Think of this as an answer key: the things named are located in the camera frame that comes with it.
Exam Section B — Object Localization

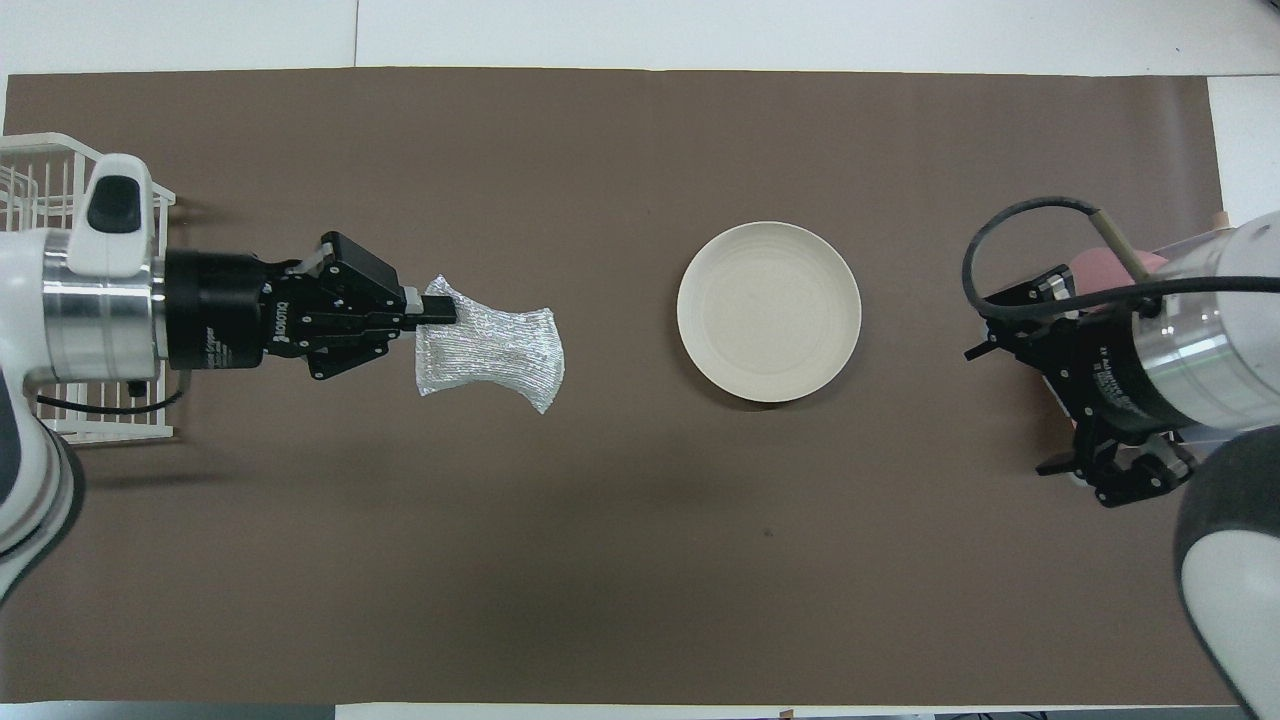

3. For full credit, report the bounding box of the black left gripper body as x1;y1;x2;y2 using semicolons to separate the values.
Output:
165;250;316;371

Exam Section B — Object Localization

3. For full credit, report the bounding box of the brown table mat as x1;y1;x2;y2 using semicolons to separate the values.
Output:
0;66;1276;706

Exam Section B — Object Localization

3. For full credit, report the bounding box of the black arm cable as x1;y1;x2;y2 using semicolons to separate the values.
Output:
35;370;193;417
962;197;1280;323

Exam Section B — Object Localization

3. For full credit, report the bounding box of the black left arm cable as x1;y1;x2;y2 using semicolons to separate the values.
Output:
35;370;193;417

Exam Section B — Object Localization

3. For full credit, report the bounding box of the silver mesh sponge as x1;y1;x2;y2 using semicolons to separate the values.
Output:
414;274;567;415

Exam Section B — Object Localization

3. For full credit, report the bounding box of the white wire dish rack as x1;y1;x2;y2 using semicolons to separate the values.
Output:
0;133;187;444

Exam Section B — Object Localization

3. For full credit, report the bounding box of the cream round plate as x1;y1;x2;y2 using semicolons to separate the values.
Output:
676;221;863;404

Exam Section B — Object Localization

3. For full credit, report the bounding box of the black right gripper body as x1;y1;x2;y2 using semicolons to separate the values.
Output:
1010;300;1181;441

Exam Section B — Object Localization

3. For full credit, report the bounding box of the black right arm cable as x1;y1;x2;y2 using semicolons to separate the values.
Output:
962;197;1280;323

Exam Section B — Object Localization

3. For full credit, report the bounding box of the pink plastic cup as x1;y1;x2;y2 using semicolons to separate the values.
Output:
1072;247;1169;293

